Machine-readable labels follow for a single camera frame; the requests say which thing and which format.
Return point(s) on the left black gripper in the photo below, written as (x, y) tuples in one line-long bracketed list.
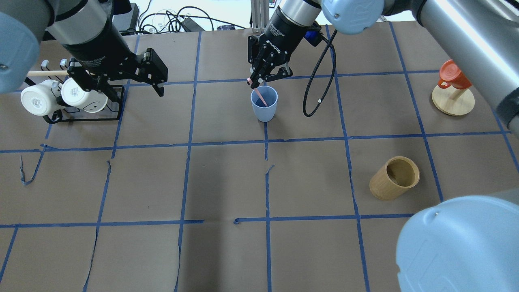
[(98, 49)]

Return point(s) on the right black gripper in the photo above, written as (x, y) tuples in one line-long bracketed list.
[(285, 29)]

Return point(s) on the pink chopstick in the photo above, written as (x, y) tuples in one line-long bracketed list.
[(258, 93)]

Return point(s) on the light blue cup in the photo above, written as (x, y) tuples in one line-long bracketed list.
[(262, 113)]

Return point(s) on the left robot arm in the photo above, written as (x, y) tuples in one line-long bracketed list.
[(83, 28)]

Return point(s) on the orange cup on stand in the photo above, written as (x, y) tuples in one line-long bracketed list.
[(451, 75)]

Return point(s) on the white mug far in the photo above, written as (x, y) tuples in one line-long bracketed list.
[(75, 96)]

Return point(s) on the bamboo cylinder holder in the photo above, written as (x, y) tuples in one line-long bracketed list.
[(394, 178)]

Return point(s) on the round wooden mug stand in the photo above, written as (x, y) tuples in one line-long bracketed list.
[(452, 101)]

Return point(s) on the aluminium frame post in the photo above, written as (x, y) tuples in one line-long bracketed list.
[(260, 14)]

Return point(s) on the black wire mug rack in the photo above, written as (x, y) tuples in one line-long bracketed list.
[(111, 112)]

